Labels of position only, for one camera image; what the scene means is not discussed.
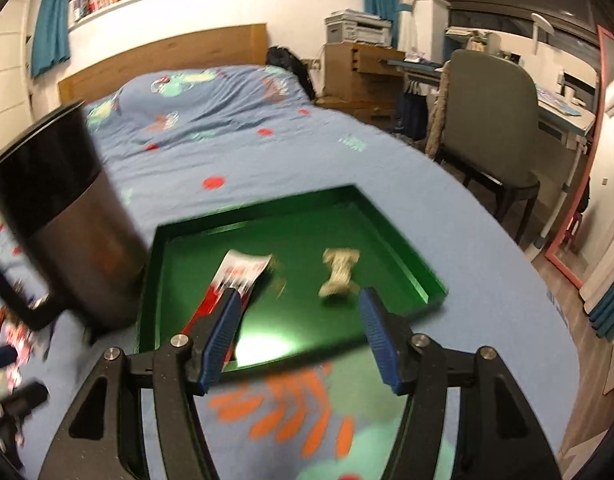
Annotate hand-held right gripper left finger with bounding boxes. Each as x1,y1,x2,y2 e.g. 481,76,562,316
39,287,244,480

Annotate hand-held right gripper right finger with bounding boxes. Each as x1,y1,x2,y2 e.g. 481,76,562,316
359,287,568,480

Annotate red white snack packet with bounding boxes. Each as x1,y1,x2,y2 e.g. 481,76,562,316
182,250,274,363
0,305,55,391

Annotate green tray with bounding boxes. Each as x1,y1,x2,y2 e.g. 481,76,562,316
135,185,448,373

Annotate beige snack packet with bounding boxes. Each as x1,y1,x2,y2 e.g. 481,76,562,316
318,247,362,306

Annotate black and brown cylindrical bin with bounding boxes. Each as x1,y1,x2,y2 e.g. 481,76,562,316
0,101,152,333

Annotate printed blue blanket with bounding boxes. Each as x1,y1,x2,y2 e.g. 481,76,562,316
0,64,582,480

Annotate red stool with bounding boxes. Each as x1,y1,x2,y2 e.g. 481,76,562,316
564,210,585,248

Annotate dark hanging clothes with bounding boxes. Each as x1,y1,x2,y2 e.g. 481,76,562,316
399,80,430,138

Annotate beige knitted cloth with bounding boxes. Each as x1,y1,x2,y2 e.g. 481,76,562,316
426,62,452,156

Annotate grey chair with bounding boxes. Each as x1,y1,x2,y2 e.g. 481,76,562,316
434,49,542,246

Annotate wooden cabinet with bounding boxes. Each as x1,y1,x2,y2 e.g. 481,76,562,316
322,42,408,121

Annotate black backpack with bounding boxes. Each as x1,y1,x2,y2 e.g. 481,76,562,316
265,46,315,103

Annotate pink framed mirror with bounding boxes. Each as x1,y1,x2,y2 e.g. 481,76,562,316
544,25,614,288

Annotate wooden headboard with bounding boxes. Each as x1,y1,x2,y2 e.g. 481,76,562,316
58,23,268,103

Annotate white desk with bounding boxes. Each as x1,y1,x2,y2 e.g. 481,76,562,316
387,57,598,251

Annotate white printer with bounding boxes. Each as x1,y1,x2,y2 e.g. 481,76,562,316
325,9,392,46

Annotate white cabinet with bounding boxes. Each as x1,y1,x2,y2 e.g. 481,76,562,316
414,0,450,61

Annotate white desk lamp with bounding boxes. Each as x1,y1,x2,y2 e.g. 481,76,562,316
529,12,555,56

